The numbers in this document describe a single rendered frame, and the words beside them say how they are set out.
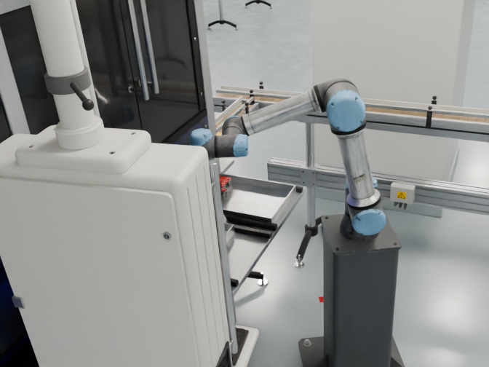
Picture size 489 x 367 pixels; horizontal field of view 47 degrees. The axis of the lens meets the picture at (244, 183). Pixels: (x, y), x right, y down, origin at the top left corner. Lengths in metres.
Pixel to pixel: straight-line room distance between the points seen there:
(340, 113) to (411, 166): 1.95
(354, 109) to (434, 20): 1.65
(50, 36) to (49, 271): 0.54
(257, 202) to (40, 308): 1.07
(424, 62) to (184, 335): 2.48
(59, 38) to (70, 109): 0.14
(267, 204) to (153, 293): 1.07
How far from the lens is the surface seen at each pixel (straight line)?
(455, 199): 3.10
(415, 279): 3.31
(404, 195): 3.06
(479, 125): 2.87
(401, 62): 3.46
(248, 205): 2.25
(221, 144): 1.86
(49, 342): 1.56
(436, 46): 3.40
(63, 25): 1.14
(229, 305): 1.52
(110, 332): 1.42
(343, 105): 1.78
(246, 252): 2.00
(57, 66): 1.16
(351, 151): 1.87
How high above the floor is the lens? 2.07
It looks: 29 degrees down
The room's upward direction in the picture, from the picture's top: 5 degrees counter-clockwise
